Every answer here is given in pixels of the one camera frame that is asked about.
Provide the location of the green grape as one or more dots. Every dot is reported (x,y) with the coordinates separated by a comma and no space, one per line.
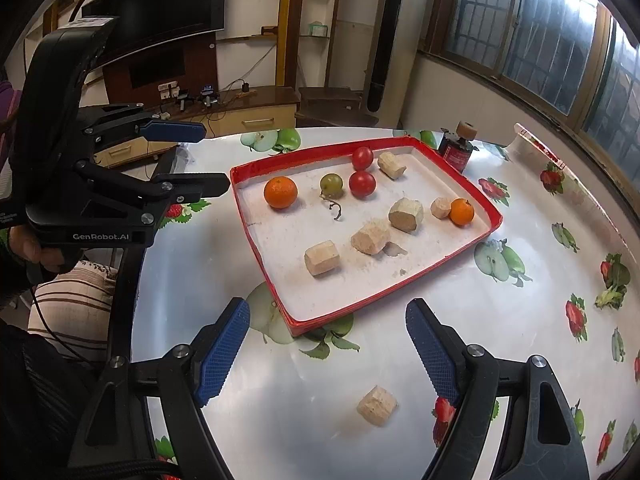
(332,185)

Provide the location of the dark wooden side table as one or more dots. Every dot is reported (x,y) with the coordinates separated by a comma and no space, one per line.
(330,105)

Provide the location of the white power strip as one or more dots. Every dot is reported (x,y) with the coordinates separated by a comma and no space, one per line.
(169,89)

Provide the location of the barred window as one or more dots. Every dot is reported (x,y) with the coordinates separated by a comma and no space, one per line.
(550,50)

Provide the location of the person's left hand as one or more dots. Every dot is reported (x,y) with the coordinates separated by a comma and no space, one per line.
(50,259)

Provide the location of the red rimmed white tray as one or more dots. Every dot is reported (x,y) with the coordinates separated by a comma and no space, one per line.
(300,300)

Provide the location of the wooden wall shelf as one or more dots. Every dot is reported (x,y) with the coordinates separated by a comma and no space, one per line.
(315,55)

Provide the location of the black television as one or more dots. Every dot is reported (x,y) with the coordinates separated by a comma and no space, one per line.
(165,5)

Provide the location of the large orange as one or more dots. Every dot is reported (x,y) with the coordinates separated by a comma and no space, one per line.
(280,192)

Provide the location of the fruit printed tablecloth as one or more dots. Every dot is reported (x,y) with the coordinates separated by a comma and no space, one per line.
(310,410)

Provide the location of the small orange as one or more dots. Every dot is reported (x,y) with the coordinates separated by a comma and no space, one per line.
(461,212)

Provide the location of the yellow pipe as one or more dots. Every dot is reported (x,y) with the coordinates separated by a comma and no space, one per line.
(286,35)

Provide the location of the tower air conditioner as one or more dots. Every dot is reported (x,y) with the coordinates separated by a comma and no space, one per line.
(395,35)

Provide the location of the wooden television cabinet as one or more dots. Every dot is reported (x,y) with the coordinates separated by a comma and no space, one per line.
(260,110)

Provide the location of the dark jar with red label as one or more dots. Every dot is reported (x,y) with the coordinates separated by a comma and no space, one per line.
(455,152)

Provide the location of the striped cushion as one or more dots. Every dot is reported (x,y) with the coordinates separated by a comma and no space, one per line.
(70,305)

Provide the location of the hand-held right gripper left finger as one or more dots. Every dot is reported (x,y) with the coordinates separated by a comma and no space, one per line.
(222,350)

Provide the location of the dry grape stem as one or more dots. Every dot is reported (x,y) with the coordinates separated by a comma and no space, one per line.
(335,206)

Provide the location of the peeled sugarcane chunk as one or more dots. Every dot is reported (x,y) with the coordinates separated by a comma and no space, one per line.
(441,208)
(367,241)
(406,215)
(322,258)
(392,165)
(377,406)

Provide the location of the red tomato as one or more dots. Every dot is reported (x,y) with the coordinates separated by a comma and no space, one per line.
(362,158)
(362,184)

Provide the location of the green lettuce leaf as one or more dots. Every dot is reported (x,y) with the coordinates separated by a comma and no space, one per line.
(615,280)

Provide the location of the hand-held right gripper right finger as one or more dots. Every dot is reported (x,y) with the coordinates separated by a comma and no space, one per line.
(432,350)

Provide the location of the small green box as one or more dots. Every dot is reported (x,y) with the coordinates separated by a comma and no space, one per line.
(316,29)

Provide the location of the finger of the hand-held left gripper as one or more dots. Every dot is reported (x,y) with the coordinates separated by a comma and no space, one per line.
(175,131)
(190,186)

